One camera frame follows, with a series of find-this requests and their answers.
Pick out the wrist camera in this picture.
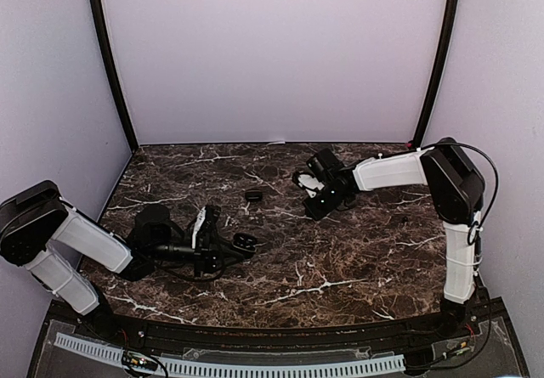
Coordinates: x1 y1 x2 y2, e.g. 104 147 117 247
292 171 325 199
191 205 221 250

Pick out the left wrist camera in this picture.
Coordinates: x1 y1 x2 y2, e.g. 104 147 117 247
191 205 221 250

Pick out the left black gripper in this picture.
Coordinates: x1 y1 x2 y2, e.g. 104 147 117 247
149 232 244 278

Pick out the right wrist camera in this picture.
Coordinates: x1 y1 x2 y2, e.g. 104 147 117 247
292 171 325 199

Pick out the right black frame post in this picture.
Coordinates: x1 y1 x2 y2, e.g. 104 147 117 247
411 0 459 148

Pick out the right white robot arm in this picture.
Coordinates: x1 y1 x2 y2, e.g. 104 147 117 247
292 138 495 305

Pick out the black front rail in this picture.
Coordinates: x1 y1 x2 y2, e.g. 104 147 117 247
113 314 445 351

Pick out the left black frame post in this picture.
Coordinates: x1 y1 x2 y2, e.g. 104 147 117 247
89 0 139 153

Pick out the white slotted cable duct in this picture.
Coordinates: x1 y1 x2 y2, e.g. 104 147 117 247
54 333 405 377

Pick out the black frame post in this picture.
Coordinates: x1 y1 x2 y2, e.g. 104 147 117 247
411 0 459 148
89 0 139 153

